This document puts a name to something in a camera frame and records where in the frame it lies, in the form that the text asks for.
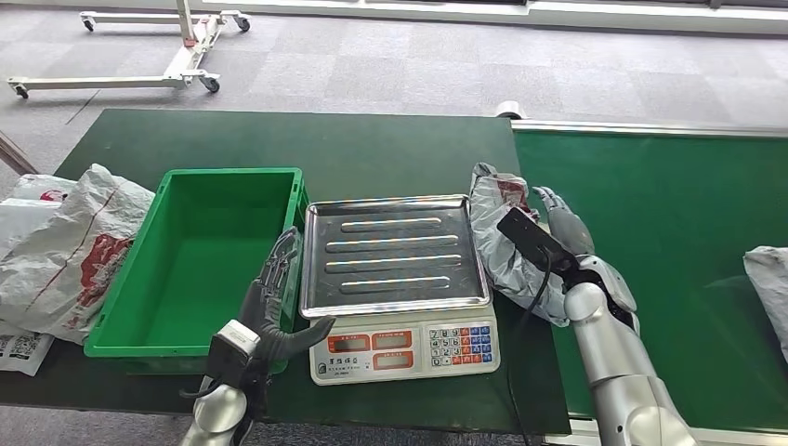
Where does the green plastic crate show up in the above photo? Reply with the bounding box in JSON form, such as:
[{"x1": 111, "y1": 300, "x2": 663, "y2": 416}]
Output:
[{"x1": 84, "y1": 167, "x2": 311, "y2": 375}]

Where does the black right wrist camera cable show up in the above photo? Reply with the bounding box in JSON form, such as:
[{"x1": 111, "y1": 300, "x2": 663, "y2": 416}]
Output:
[{"x1": 505, "y1": 252, "x2": 554, "y2": 446}]

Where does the flat white QR-code package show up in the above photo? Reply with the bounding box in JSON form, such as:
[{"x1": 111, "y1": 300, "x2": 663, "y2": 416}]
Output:
[{"x1": 0, "y1": 320, "x2": 57, "y2": 378}]

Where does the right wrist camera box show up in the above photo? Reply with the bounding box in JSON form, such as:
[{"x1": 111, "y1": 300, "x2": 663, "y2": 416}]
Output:
[{"x1": 496, "y1": 207, "x2": 580, "y2": 278}]

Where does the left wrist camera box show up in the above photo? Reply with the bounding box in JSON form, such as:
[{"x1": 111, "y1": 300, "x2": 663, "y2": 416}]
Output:
[{"x1": 205, "y1": 320, "x2": 262, "y2": 390}]

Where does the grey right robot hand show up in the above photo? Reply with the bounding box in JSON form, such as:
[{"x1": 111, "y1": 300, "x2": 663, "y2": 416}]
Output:
[{"x1": 532, "y1": 185, "x2": 598, "y2": 265}]

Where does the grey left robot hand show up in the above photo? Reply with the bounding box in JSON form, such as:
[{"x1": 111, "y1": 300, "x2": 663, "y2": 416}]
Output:
[{"x1": 238, "y1": 226, "x2": 337, "y2": 371}]

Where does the steel scale tray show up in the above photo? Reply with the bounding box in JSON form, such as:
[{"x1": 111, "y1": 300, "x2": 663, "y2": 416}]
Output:
[{"x1": 299, "y1": 194, "x2": 493, "y2": 319}]

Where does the black left wrist camera cable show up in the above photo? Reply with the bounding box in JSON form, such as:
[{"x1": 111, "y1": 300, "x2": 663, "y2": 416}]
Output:
[{"x1": 179, "y1": 381, "x2": 223, "y2": 400}]

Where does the crumpled white red-print package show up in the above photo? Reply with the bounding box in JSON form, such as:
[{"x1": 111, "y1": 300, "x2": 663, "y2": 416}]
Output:
[{"x1": 0, "y1": 164, "x2": 156, "y2": 346}]

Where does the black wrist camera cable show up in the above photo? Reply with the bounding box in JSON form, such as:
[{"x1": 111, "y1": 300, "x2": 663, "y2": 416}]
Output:
[
  {"x1": 505, "y1": 252, "x2": 554, "y2": 446},
  {"x1": 179, "y1": 381, "x2": 223, "y2": 400}
]

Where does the white wheeled stand frame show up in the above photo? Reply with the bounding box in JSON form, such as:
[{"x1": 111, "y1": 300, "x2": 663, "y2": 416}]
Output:
[{"x1": 7, "y1": 0, "x2": 252, "y2": 99}]

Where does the brown wooden bar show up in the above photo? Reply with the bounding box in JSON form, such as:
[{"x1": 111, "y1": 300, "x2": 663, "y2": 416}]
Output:
[{"x1": 0, "y1": 130, "x2": 43, "y2": 177}]

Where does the white electronic scale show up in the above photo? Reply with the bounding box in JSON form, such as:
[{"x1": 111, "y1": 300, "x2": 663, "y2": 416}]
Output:
[{"x1": 299, "y1": 194, "x2": 502, "y2": 387}]

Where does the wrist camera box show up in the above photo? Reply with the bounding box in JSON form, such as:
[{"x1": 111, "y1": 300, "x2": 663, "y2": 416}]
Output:
[
  {"x1": 496, "y1": 207, "x2": 580, "y2": 278},
  {"x1": 205, "y1": 320, "x2": 262, "y2": 390}
]

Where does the large grey red-print mailer package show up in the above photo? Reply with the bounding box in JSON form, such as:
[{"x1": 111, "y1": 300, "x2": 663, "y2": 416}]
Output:
[{"x1": 742, "y1": 245, "x2": 788, "y2": 364}]

